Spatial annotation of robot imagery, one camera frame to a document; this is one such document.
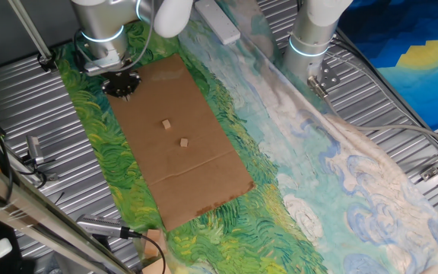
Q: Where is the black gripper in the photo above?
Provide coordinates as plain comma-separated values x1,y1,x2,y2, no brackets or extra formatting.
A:
101,70,143,102

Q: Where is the large wooden block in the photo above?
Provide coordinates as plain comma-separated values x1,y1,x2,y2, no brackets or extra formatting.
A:
141,228,167,260
141,258,173,274

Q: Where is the black pole clamp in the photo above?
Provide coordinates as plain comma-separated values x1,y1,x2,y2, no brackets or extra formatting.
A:
36,51,59,73

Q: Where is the aluminium pole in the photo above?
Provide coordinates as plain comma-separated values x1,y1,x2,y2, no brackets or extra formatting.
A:
7,0,55,64

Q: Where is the brown cardboard sheet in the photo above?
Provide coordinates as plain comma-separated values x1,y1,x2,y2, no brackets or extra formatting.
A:
106,53,257,232

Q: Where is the white power strip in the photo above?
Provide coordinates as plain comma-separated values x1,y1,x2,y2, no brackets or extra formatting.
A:
195,0,242,46

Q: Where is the white small case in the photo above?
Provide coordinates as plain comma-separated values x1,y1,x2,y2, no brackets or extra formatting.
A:
0,237,14,260

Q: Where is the painted landscape print cloth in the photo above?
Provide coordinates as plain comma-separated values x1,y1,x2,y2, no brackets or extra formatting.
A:
53,0,438,274

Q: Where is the blue yellow painted cloth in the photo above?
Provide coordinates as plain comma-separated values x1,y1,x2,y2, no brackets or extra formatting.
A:
335,0,438,131

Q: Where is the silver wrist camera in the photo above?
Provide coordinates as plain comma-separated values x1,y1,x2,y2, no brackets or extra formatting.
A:
84,53,125,77

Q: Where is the black cable with coiled bundle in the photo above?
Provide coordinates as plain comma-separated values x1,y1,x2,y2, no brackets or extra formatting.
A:
72,28,93,69

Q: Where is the small silver camera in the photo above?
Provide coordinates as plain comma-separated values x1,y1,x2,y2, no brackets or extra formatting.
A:
26,135,46,165

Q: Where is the metal camera mount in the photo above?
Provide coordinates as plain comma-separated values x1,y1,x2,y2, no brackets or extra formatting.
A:
11,150,59,183

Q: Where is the silver depth camera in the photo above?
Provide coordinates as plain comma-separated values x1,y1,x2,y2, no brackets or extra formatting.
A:
76,213,143,241

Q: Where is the aluminium frame bar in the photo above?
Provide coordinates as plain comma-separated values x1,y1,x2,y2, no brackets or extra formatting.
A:
0,150,136,274

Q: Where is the black camera cable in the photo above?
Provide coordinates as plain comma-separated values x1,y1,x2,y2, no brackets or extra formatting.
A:
137,232,167,274

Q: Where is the grey cable with metal connector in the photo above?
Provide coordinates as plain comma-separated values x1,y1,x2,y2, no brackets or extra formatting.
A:
306,75,438,153

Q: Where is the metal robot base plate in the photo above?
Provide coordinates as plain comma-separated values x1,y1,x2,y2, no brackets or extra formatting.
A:
316,59,341,88

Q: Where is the black base cable bundle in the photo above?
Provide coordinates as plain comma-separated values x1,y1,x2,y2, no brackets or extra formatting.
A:
331,36,438,155

